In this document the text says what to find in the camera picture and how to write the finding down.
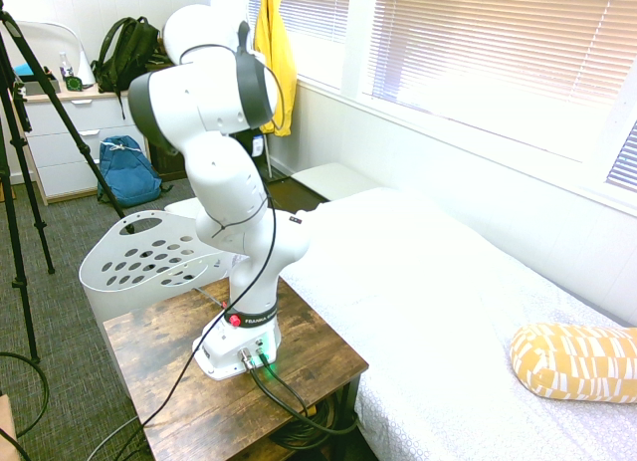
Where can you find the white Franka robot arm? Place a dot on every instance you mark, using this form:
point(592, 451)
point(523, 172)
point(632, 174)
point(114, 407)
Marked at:
point(224, 182)

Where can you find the white perforated laundry basket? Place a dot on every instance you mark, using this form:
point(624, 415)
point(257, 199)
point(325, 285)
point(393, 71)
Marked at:
point(99, 301)

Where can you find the small cream bench cushion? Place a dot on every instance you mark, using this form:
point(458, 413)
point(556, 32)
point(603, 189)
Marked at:
point(338, 179)

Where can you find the white blue hang tag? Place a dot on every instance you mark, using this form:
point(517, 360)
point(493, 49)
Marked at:
point(257, 146)

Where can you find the yellow hanging jacket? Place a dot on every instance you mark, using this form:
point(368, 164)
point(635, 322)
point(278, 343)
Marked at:
point(274, 43)

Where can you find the rustic wooden side table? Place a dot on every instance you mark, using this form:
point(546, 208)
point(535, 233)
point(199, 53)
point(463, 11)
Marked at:
point(164, 341)

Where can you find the blue backpack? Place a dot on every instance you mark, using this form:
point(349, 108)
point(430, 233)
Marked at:
point(129, 172)

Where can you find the wide white window blind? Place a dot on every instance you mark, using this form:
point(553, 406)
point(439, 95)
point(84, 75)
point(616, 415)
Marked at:
point(497, 38)

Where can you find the black backpack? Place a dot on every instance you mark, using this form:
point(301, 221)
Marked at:
point(124, 53)

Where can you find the white drawer dresser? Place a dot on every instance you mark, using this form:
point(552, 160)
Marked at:
point(60, 147)

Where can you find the green round object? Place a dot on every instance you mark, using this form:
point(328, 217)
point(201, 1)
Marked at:
point(73, 84)

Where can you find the white curved desk lamp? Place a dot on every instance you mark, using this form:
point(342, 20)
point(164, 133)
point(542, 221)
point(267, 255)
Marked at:
point(82, 58)

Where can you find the yellow white patterned pillow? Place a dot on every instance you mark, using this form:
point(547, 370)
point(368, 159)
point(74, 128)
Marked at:
point(577, 361)

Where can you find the clear small bottle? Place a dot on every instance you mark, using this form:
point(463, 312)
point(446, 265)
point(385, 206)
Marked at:
point(63, 65)

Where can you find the grey desktop box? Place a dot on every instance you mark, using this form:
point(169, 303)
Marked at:
point(40, 90)

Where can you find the narrow white window blind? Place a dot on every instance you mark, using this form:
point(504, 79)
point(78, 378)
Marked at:
point(624, 157)

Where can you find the cardboard box corner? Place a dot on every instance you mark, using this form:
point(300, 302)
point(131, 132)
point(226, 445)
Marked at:
point(7, 416)

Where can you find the black camera tripod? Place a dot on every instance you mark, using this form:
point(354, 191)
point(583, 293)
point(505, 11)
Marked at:
point(20, 182)

